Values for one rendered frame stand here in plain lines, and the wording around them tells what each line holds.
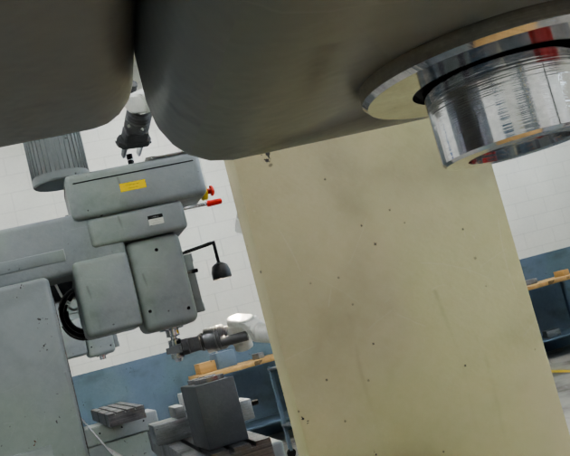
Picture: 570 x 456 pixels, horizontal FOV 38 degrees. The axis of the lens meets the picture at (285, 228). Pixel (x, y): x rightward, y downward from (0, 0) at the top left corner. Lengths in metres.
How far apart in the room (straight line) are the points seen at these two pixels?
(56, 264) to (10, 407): 0.49
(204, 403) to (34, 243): 0.83
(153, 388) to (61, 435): 6.79
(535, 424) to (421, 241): 0.33
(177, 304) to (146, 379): 6.62
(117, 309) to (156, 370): 6.66
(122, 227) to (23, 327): 0.47
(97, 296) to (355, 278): 1.69
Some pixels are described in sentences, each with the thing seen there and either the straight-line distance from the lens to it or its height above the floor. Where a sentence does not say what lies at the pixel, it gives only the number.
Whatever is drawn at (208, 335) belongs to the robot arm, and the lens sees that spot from 2.93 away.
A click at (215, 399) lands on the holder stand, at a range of 2.48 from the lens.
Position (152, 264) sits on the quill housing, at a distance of 2.91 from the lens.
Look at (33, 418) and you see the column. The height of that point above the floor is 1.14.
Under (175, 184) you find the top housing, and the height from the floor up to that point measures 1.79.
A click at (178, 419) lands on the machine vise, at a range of 2.97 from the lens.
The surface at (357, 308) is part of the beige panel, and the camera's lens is 1.27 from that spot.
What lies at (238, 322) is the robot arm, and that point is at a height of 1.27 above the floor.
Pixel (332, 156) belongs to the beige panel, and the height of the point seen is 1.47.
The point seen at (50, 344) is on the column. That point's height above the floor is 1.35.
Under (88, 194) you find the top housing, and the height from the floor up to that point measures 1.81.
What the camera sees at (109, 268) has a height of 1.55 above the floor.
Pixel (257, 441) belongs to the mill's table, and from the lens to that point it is 2.42.
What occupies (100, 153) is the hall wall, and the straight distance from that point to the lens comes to 9.80.
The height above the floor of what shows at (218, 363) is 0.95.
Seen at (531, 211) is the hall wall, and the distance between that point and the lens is 11.28.
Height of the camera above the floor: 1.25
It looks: 6 degrees up
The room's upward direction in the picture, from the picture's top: 15 degrees counter-clockwise
